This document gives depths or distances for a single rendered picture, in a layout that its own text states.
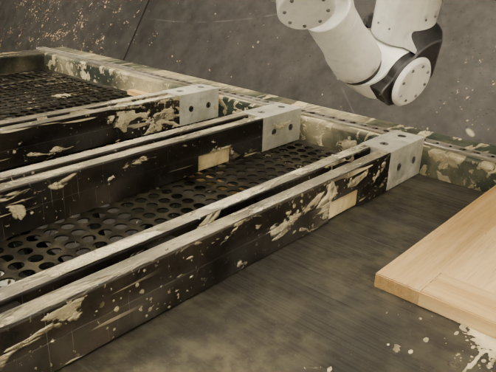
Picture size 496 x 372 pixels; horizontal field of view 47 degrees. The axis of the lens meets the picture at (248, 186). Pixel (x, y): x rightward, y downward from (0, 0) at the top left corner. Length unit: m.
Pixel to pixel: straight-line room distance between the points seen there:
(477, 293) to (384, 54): 0.36
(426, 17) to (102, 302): 0.57
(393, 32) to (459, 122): 1.24
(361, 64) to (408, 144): 0.25
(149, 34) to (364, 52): 2.38
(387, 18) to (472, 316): 0.43
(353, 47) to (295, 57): 1.69
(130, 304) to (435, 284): 0.35
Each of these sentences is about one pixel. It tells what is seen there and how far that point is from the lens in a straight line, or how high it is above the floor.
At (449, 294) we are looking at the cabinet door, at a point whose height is 1.23.
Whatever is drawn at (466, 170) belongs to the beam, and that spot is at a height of 0.89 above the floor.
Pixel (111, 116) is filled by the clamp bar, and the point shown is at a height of 1.17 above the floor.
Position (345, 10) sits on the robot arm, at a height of 1.31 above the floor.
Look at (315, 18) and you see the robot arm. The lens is 0.67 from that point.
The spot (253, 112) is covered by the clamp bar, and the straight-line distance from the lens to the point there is 1.14.
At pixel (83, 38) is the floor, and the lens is 3.53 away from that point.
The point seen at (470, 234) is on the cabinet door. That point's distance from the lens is 0.84.
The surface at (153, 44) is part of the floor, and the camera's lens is 3.06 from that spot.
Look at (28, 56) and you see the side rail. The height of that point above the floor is 0.95.
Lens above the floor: 1.89
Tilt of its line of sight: 53 degrees down
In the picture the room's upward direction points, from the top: 66 degrees counter-clockwise
